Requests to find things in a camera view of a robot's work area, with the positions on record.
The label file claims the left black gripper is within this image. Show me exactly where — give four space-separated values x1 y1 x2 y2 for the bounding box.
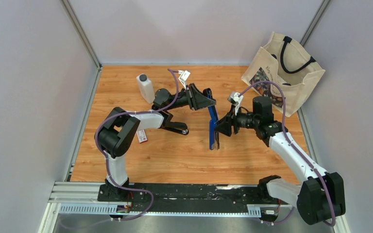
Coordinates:
166 83 216 111

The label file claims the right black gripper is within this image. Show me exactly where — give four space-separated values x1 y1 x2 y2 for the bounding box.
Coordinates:
213 104 259 137

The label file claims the red white staple box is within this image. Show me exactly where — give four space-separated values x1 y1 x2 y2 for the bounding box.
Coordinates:
136 130 148 143

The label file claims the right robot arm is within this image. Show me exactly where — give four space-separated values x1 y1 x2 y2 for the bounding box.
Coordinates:
215 92 346 225

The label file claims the purple cable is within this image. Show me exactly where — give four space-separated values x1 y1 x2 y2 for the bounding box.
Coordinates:
94 68 182 222
237 80 337 227

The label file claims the beige canvas tote bag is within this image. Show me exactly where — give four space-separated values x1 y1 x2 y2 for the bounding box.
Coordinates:
241 32 325 117

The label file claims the white plastic bottle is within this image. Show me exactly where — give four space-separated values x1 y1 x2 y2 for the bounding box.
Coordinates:
136 74 155 104

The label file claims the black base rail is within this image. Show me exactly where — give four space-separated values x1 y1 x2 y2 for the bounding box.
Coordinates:
97 183 274 214

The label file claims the blue stapler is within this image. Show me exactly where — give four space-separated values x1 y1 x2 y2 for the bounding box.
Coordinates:
208 105 220 150

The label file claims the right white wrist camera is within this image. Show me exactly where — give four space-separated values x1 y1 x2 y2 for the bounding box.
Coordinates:
228 92 243 115

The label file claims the black stapler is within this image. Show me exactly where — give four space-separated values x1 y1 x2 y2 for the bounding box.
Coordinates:
162 122 189 135

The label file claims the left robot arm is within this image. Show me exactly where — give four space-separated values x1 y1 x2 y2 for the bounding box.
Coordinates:
94 83 216 201

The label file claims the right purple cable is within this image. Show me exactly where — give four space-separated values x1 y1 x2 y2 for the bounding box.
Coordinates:
237 80 337 227

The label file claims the white slotted cable duct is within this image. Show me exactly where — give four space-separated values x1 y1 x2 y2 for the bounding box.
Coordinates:
58 204 262 217

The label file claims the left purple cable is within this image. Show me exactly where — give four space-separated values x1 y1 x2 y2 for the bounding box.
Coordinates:
94 68 182 222

